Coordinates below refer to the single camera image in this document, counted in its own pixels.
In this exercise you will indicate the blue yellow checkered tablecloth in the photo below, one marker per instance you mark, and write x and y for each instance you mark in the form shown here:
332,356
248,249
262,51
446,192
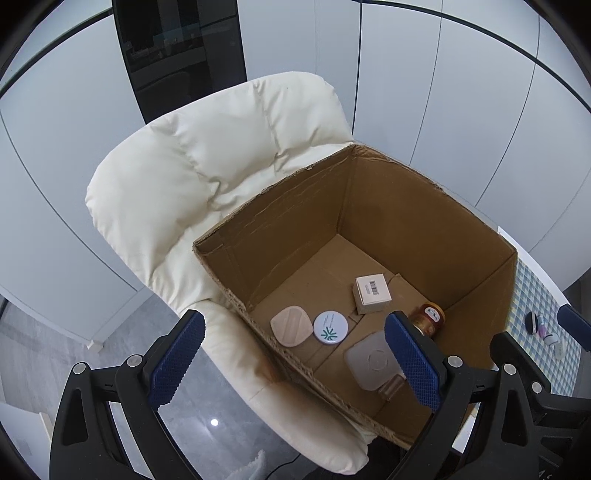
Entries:
531,295

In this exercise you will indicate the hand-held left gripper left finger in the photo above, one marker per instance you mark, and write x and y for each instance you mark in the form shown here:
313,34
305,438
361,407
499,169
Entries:
178,357

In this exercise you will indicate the row of white cabinet doors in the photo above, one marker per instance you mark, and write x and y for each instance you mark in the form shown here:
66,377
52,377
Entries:
415,92

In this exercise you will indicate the small beige carton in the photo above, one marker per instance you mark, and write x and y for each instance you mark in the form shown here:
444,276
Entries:
371,295

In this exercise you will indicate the black glass cabinet panel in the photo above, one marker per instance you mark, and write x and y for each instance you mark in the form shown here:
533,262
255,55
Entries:
184,46

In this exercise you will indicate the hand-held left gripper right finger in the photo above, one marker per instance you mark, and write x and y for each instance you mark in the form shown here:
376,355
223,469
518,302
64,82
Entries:
411,364

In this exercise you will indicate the cream padded chair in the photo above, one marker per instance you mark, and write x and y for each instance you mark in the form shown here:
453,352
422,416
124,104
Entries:
184,161

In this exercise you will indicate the white fluffy seat cushion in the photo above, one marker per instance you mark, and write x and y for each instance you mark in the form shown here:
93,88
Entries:
256,468

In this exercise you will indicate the grey rounded square lid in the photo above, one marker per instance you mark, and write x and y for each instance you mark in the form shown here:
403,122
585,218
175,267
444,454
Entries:
369,362

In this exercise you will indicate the black makeup puff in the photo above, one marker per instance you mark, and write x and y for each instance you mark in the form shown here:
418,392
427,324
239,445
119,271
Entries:
533,322

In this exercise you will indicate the beige makeup puff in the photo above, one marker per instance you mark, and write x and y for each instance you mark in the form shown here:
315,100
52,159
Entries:
291,325

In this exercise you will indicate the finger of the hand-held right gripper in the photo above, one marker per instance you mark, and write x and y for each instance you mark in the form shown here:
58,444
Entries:
572,318
505,346

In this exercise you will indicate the purple tube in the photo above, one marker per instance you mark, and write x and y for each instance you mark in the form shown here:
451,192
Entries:
548,336

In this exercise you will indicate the gold lid tin can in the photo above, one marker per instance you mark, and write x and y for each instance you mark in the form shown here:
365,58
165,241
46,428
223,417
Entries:
429,316

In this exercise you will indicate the brown cardboard box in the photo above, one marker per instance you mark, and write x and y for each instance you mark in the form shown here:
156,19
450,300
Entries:
300,221

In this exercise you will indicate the white round compact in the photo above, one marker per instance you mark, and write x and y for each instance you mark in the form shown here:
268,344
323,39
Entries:
331,327

